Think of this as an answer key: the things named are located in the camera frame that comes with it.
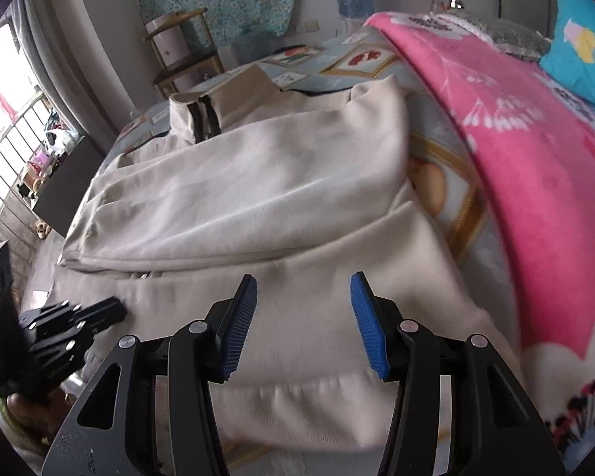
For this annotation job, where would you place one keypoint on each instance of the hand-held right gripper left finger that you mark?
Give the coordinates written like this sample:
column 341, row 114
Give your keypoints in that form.
column 238, row 332

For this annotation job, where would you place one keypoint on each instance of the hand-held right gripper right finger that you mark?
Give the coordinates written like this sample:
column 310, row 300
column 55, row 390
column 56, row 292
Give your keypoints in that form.
column 369, row 327

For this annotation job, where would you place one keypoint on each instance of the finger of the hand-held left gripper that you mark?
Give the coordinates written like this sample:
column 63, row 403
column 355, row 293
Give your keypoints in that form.
column 99, row 312
column 59, row 352

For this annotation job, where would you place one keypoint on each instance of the cream zip jacket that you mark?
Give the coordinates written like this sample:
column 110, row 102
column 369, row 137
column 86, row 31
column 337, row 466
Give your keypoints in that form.
column 258, row 173

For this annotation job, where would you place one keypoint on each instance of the black cabinet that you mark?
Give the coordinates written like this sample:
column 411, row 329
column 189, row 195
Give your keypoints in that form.
column 64, row 188

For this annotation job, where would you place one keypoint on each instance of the light blue printed bed sheet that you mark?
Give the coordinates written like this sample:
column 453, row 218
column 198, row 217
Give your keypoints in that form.
column 456, row 208

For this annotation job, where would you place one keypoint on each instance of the metal window grille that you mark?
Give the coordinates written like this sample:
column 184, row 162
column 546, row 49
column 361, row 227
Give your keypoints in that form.
column 10, row 158

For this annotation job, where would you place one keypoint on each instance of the pink floral blanket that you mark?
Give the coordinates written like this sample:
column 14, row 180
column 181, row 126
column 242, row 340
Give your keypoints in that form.
column 525, row 183

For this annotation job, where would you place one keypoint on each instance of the grey curtain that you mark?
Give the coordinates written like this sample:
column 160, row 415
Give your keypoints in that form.
column 74, row 59

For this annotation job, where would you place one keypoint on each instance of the wooden shelf stand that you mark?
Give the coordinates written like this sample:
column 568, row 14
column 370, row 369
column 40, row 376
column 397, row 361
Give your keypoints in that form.
column 188, row 67

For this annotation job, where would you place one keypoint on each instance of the white cylinder container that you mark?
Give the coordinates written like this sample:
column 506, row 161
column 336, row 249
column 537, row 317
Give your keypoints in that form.
column 166, row 42

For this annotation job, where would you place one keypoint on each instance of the grey sequined pillow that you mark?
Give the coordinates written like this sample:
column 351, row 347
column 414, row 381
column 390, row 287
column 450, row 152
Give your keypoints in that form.
column 515, row 37

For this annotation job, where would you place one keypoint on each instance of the cyan printed pillow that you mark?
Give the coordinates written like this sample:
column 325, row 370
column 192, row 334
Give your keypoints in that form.
column 575, row 54

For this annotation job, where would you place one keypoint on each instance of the white wall socket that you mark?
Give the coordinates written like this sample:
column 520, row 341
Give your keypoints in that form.
column 308, row 26

